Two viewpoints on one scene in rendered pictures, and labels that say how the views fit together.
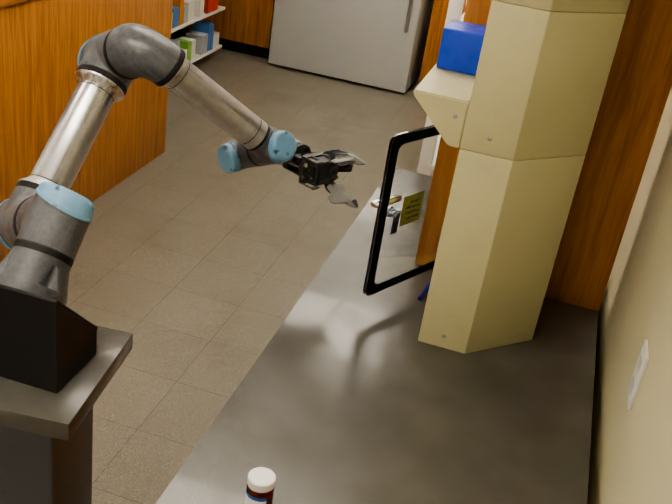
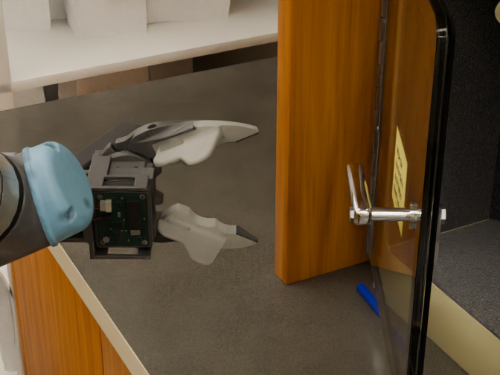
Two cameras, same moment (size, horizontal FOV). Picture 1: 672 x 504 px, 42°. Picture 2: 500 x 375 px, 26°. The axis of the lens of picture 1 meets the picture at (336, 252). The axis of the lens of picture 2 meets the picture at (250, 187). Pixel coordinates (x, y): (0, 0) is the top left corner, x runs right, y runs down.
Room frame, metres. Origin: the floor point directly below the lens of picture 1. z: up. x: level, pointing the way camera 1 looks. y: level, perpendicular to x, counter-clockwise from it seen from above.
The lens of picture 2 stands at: (1.29, 0.51, 1.67)
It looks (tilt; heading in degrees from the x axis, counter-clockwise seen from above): 29 degrees down; 320
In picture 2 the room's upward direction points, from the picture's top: straight up
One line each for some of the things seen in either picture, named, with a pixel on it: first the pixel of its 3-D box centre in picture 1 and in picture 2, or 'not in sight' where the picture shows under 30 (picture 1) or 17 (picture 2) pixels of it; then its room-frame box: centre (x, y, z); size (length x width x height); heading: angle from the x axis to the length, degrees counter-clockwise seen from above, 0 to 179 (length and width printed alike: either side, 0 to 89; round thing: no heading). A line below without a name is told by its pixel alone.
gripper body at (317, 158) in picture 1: (312, 165); (91, 199); (2.01, 0.09, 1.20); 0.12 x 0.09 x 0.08; 50
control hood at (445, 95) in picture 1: (450, 98); not in sight; (1.88, -0.19, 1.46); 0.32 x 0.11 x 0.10; 167
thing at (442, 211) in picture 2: (393, 221); (431, 231); (1.81, -0.12, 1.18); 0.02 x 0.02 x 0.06; 50
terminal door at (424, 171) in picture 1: (419, 205); (399, 165); (1.90, -0.18, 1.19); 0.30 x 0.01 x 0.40; 140
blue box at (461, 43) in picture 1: (465, 47); not in sight; (1.96, -0.21, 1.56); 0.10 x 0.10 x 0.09; 77
